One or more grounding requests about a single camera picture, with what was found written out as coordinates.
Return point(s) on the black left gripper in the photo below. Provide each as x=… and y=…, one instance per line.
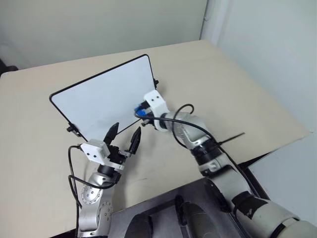
x=117, y=156

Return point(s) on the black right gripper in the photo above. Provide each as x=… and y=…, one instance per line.
x=148, y=110

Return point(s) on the blue whiteboard eraser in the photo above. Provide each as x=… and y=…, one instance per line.
x=140, y=111

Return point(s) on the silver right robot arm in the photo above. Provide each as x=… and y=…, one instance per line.
x=195, y=134

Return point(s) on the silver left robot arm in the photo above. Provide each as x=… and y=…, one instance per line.
x=95, y=198

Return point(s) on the black whiteboard stand clamp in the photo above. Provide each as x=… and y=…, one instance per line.
x=156, y=83
x=71, y=129

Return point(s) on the grey robot torso plate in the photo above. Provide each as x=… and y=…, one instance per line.
x=158, y=200

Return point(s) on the dark object behind table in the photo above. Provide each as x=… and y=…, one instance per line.
x=7, y=69

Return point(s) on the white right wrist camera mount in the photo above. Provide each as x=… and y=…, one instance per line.
x=156, y=101

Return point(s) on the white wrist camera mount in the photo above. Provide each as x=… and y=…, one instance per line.
x=156, y=101
x=95, y=151

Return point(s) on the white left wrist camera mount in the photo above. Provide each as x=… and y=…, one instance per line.
x=95, y=151

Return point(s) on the white whiteboard with black frame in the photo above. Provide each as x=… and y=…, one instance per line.
x=106, y=99

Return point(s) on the white wall conduit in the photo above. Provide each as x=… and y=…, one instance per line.
x=210, y=19

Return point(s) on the black table frame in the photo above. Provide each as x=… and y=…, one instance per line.
x=258, y=184

